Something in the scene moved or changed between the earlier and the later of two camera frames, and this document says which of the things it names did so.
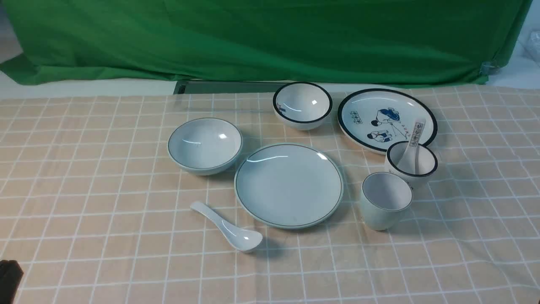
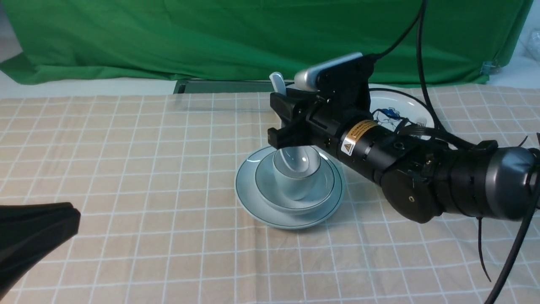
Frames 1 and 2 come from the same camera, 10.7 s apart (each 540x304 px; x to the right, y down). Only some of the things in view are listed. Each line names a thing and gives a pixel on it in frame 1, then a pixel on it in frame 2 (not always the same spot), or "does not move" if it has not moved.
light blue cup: x=386 y=199 → x=297 y=169
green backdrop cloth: x=442 y=42 does not move
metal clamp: x=487 y=68 does not move
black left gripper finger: x=11 y=276 → x=28 y=231
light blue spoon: x=242 y=240 → x=278 y=81
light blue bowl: x=204 y=146 → x=270 y=193
